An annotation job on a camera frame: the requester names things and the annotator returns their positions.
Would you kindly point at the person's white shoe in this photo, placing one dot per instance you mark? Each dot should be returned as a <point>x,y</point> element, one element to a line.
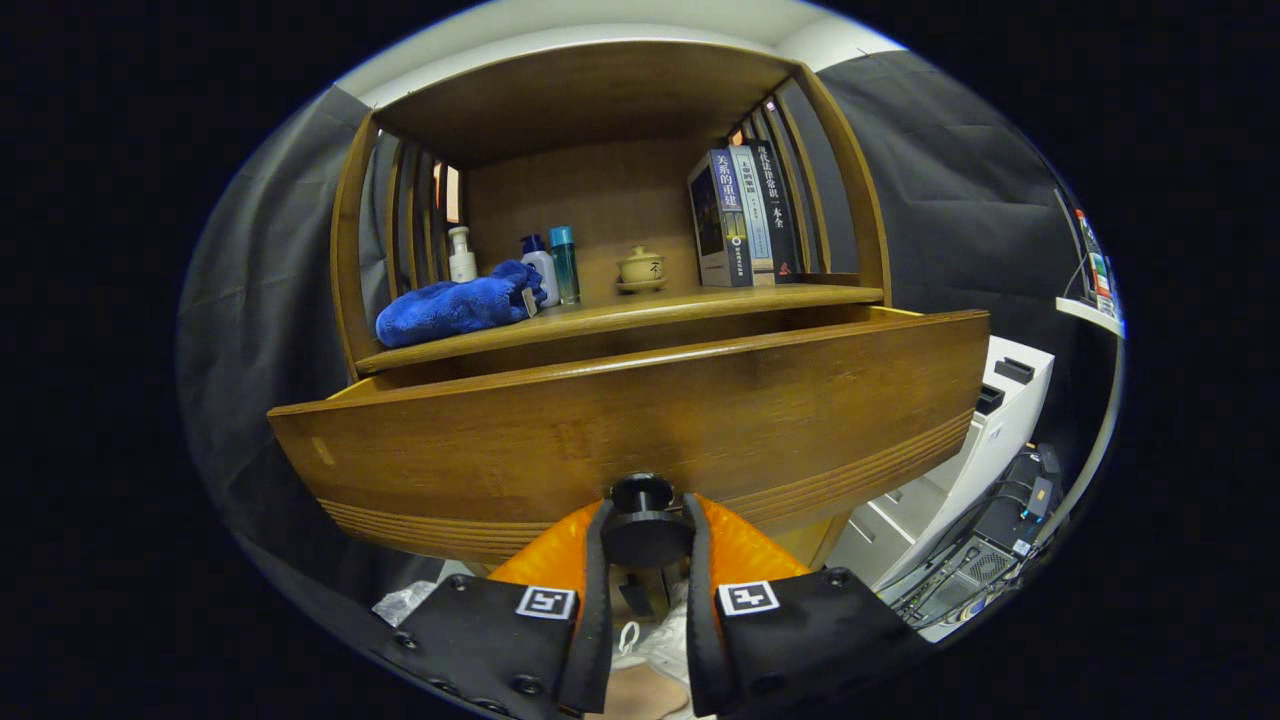
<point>650,650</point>

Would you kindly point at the blue towel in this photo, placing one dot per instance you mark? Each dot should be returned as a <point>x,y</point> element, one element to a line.
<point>450,308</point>

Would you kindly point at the white lotion bottle blue cap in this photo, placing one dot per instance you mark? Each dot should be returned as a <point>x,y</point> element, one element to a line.
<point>543,270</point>

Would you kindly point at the blue spine book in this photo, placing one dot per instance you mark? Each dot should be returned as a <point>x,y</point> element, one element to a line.
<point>715,220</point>

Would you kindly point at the computer tower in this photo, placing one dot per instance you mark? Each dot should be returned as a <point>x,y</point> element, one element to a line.
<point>975,565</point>

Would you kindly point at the grey spine book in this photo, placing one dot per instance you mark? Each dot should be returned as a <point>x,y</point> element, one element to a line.
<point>757,220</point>

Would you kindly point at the wooden drawer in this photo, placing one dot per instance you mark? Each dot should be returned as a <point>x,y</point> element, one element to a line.
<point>600,420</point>

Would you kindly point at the teal bottle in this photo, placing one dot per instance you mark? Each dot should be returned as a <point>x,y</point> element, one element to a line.
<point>565,265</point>

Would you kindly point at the beige lidded teacup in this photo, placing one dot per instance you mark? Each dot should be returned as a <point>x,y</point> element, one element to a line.
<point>641,270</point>

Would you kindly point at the clear plastic wrap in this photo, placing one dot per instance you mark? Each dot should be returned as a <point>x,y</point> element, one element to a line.
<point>405,603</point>

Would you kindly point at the white pump bottle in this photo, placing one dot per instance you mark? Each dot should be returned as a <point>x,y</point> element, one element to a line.
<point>462,265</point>

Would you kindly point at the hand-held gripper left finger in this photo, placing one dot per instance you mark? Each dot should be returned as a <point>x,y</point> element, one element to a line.
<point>598,600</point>

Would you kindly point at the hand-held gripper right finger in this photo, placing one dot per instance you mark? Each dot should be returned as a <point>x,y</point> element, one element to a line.
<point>700,620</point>

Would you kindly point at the white round table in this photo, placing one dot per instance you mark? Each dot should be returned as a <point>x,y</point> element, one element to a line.
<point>1085,313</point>

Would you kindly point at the white drawer unit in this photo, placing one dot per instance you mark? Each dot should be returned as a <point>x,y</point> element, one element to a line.
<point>990,450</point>

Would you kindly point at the wooden countertop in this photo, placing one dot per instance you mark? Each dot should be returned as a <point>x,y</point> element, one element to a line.
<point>640,308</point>

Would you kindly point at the wooden cabinet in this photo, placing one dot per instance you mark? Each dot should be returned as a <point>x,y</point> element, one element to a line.
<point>580,190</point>

